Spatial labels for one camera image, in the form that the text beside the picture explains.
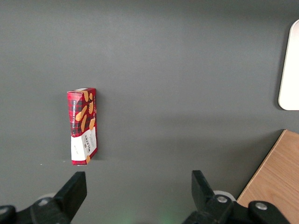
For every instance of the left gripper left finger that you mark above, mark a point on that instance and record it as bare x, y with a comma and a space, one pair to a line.
70, 198

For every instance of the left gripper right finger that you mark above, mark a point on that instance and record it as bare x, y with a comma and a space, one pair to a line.
205, 200

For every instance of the wooden drawer cabinet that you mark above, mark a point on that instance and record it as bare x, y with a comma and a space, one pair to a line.
275, 182

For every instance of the red tartan shortbread box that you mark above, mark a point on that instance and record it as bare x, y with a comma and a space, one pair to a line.
83, 121

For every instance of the beige plastic tray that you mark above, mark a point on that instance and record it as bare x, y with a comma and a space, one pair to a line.
292, 70

